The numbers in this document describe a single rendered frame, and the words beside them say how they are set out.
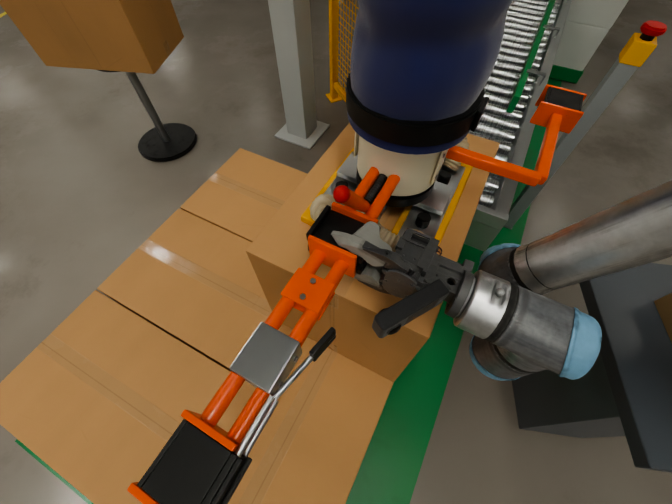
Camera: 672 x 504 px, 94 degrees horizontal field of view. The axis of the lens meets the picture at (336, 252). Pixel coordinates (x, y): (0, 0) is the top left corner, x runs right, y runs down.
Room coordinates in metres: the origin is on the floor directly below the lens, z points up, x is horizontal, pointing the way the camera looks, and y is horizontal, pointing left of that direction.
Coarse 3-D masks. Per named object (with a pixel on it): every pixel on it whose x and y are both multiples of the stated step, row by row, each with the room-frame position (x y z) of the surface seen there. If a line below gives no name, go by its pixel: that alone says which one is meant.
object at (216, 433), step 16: (192, 416) 0.03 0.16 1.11; (176, 432) 0.02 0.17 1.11; (192, 432) 0.02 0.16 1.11; (208, 432) 0.02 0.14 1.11; (224, 432) 0.02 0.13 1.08; (176, 448) 0.00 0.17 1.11; (192, 448) 0.00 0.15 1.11; (208, 448) 0.00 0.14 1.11; (224, 448) 0.00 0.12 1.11; (160, 464) -0.01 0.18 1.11; (176, 464) -0.01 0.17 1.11; (192, 464) -0.01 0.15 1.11; (208, 464) -0.01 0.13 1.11; (224, 464) -0.01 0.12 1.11; (144, 480) -0.03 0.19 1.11; (160, 480) -0.03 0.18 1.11; (176, 480) -0.03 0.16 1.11; (192, 480) -0.03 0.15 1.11; (208, 480) -0.03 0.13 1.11; (144, 496) -0.04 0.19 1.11; (160, 496) -0.04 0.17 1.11; (176, 496) -0.04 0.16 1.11; (192, 496) -0.04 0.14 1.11
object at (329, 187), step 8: (344, 160) 0.61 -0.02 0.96; (336, 176) 0.55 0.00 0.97; (328, 184) 0.52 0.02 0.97; (336, 184) 0.50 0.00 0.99; (344, 184) 0.49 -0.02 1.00; (352, 184) 0.52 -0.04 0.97; (320, 192) 0.50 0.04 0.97; (328, 192) 0.49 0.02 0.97; (304, 216) 0.43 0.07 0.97; (312, 224) 0.41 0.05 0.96
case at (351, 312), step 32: (352, 128) 0.76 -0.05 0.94; (320, 160) 0.63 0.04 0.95; (480, 192) 0.52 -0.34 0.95; (288, 224) 0.42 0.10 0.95; (384, 224) 0.42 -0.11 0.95; (448, 224) 0.42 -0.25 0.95; (256, 256) 0.34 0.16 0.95; (288, 256) 0.34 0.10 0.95; (448, 256) 0.34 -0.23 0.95; (352, 288) 0.27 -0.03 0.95; (288, 320) 0.32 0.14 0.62; (320, 320) 0.27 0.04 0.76; (352, 320) 0.23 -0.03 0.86; (416, 320) 0.20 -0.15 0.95; (352, 352) 0.23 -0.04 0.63; (384, 352) 0.19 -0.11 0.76; (416, 352) 0.17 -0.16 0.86
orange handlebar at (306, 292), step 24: (552, 120) 0.59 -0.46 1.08; (552, 144) 0.52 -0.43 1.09; (480, 168) 0.47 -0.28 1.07; (504, 168) 0.45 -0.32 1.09; (360, 192) 0.39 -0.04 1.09; (384, 192) 0.39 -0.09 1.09; (312, 264) 0.24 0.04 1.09; (336, 264) 0.24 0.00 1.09; (288, 288) 0.20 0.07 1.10; (312, 288) 0.20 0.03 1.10; (288, 312) 0.16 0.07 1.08; (312, 312) 0.16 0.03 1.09; (240, 384) 0.07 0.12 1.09; (216, 408) 0.04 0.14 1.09; (240, 432) 0.02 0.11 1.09
